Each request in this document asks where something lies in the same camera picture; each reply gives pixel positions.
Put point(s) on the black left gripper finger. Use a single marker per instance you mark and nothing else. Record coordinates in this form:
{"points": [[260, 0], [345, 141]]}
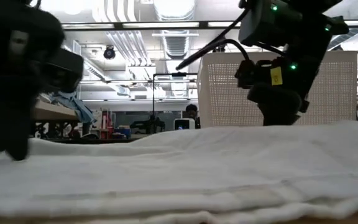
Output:
{"points": [[11, 124]]}

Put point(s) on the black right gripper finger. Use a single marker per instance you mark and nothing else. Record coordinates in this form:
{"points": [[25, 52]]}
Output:
{"points": [[278, 119]]}

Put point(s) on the white towel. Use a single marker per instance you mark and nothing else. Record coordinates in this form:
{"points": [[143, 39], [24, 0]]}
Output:
{"points": [[179, 168]]}

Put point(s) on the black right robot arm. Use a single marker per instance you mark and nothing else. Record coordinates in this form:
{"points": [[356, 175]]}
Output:
{"points": [[266, 21]]}

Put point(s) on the wooden workbench with grey legs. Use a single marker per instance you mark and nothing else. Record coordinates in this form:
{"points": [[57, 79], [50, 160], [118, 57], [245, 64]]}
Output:
{"points": [[51, 112]]}

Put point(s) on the white perforated plastic basket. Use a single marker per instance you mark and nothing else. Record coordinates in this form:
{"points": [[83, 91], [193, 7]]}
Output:
{"points": [[222, 93]]}

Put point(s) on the teal cloth pile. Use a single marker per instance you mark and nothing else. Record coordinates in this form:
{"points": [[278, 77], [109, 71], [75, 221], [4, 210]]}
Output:
{"points": [[73, 104]]}

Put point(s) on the person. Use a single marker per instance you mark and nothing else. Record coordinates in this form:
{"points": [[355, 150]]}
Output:
{"points": [[192, 110]]}

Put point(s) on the white digital timer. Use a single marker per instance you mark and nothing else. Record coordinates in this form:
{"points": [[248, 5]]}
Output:
{"points": [[183, 124]]}

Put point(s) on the white air vent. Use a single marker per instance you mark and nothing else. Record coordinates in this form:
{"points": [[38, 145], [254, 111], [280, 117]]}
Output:
{"points": [[176, 46]]}

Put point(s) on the black thin metal stand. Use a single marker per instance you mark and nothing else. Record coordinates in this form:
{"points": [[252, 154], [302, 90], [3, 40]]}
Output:
{"points": [[153, 93]]}

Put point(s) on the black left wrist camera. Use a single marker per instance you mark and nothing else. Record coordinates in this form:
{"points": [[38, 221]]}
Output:
{"points": [[64, 71]]}

